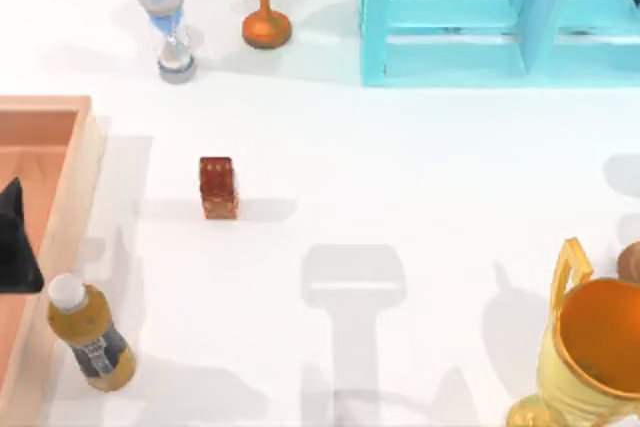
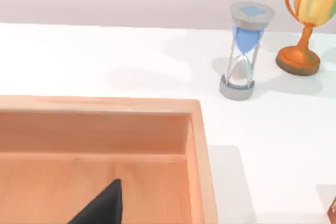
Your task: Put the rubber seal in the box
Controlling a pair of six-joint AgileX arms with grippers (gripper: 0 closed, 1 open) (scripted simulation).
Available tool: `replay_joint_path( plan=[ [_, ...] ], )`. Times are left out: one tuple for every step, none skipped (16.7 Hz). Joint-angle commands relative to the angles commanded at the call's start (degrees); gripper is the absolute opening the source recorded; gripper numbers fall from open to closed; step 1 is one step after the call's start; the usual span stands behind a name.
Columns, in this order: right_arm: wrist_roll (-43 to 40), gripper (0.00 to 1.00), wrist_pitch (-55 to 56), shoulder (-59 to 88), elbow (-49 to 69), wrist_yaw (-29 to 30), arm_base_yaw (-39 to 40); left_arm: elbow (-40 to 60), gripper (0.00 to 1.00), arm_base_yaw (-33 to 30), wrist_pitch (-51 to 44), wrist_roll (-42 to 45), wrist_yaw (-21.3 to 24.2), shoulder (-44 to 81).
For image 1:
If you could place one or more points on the brown dice block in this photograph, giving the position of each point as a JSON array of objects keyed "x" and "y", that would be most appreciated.
[{"x": 218, "y": 187}]

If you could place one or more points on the light blue rack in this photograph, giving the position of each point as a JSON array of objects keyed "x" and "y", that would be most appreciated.
[{"x": 450, "y": 57}]

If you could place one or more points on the blue sand hourglass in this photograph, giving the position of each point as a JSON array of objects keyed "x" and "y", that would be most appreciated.
[{"x": 170, "y": 29}]

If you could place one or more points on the shallow salmon-coloured box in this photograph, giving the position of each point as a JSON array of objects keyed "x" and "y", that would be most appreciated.
[{"x": 60, "y": 167}]

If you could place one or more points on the yellow bottle with white cap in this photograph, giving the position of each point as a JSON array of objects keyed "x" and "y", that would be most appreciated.
[{"x": 92, "y": 332}]

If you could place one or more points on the large gold trophy cup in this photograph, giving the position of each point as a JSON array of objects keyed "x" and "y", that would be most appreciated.
[{"x": 585, "y": 342}]

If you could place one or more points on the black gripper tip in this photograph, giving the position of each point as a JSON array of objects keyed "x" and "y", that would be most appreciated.
[{"x": 17, "y": 252}]

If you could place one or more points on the brown rounded object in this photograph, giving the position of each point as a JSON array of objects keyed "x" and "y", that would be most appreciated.
[{"x": 630, "y": 261}]

